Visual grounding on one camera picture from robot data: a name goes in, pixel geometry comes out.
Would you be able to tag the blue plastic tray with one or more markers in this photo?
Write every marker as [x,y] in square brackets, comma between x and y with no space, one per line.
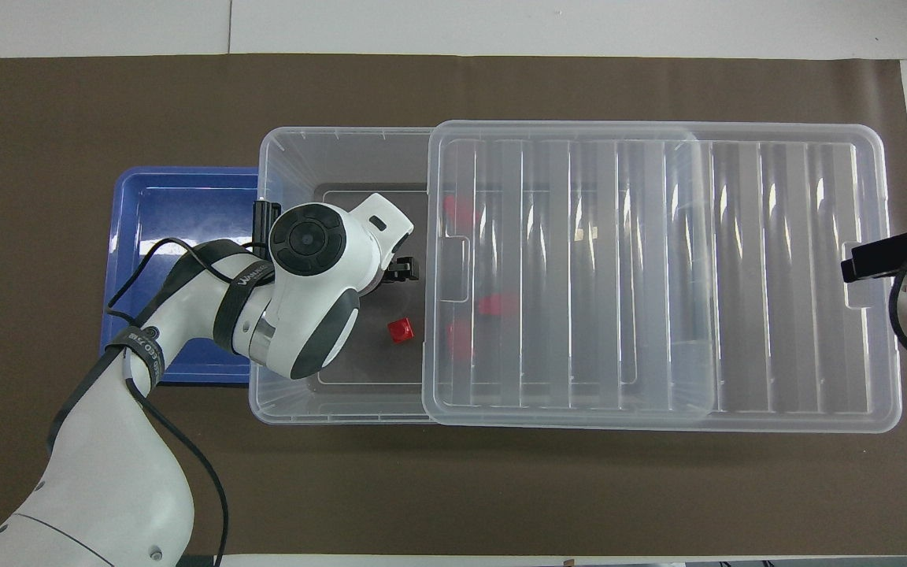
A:
[186,205]

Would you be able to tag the clear plastic storage box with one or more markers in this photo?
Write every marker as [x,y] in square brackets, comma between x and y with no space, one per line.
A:
[327,157]

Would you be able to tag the clear ribbed plastic lid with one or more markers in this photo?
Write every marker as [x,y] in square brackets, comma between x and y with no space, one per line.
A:
[737,276]

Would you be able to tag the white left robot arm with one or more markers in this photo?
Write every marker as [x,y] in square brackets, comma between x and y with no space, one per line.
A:
[107,472]

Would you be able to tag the brown paper table mat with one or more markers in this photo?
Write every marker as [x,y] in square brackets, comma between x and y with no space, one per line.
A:
[501,488]

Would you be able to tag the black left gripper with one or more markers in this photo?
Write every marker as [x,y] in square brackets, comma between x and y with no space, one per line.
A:
[386,272]

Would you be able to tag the red block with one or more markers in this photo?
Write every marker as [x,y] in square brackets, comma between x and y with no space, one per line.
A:
[457,211]
[401,331]
[497,303]

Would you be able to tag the black box latch clip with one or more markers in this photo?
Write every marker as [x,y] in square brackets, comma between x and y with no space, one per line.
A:
[266,214]

